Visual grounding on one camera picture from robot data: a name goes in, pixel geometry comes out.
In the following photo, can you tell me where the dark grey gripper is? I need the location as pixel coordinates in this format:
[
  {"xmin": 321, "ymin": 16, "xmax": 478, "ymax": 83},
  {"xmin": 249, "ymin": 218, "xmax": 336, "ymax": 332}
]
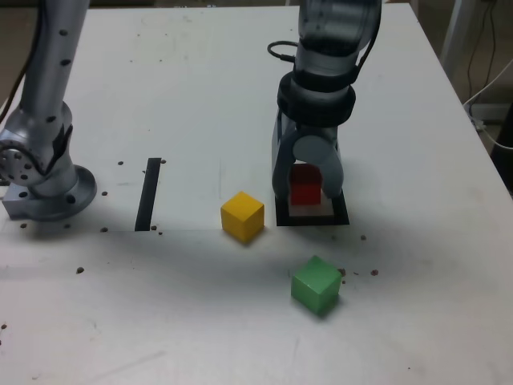
[{"xmin": 271, "ymin": 113, "xmax": 345, "ymax": 201}]

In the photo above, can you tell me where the red cube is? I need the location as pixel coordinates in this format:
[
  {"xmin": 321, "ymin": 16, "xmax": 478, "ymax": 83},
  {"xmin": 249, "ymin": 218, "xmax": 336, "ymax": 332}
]
[{"xmin": 289, "ymin": 163, "xmax": 324, "ymax": 206}]

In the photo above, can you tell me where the yellow cube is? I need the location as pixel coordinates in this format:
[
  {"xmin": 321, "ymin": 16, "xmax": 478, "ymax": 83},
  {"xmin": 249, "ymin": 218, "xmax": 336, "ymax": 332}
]
[{"xmin": 220, "ymin": 190, "xmax": 265, "ymax": 245}]

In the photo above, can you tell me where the green cube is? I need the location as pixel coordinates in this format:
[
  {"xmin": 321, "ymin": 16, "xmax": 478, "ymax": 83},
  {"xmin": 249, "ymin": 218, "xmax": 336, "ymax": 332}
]
[{"xmin": 290, "ymin": 254, "xmax": 343, "ymax": 318}]

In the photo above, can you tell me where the black tape square outline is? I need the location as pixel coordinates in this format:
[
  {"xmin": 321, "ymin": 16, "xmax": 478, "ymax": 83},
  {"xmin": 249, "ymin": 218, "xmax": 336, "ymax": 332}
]
[{"xmin": 274, "ymin": 188, "xmax": 350, "ymax": 227}]

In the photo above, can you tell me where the black tape strip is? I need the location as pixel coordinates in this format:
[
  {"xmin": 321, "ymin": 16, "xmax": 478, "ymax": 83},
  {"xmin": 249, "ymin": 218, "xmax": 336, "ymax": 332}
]
[{"xmin": 134, "ymin": 157, "xmax": 162, "ymax": 233}]

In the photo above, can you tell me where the white metal stand leg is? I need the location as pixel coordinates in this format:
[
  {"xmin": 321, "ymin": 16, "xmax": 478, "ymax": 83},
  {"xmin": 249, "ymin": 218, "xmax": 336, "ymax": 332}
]
[{"xmin": 439, "ymin": 0, "xmax": 468, "ymax": 83}]

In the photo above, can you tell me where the white cable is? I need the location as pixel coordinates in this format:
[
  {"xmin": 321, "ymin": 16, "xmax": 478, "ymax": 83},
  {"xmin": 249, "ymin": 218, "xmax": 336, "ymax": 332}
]
[
  {"xmin": 463, "ymin": 59, "xmax": 513, "ymax": 107},
  {"xmin": 464, "ymin": 106, "xmax": 513, "ymax": 150}
]

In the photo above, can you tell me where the thin black hanging cable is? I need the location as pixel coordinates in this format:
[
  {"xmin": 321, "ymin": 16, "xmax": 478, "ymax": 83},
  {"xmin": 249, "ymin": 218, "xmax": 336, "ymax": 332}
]
[{"xmin": 467, "ymin": 0, "xmax": 498, "ymax": 106}]

